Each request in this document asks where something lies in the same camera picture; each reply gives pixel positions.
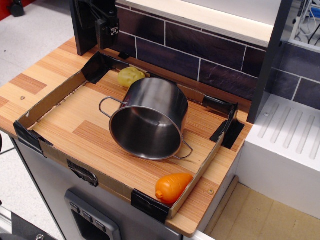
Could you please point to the orange toy carrot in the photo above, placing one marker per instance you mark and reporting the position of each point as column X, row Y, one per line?
column 169, row 188

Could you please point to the yellow toy potato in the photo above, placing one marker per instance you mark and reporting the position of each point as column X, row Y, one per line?
column 128, row 76

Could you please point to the cardboard fence with black tape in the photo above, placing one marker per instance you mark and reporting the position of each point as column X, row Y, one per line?
column 67, row 127

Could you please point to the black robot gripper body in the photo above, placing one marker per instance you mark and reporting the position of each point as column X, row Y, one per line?
column 102, row 9

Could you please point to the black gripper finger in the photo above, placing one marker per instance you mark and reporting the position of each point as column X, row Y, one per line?
column 107, row 32

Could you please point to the dark grey vertical post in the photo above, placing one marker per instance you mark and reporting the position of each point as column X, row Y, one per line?
column 281, row 34

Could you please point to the stainless steel pot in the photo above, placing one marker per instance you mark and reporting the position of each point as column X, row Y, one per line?
column 150, row 121

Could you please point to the black caster wheel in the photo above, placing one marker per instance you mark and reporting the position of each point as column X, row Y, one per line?
column 16, row 8

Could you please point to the grey toy oven front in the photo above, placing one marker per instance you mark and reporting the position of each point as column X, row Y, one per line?
column 91, row 223

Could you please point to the white toy sink drainboard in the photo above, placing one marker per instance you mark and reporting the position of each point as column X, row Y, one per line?
column 280, row 157

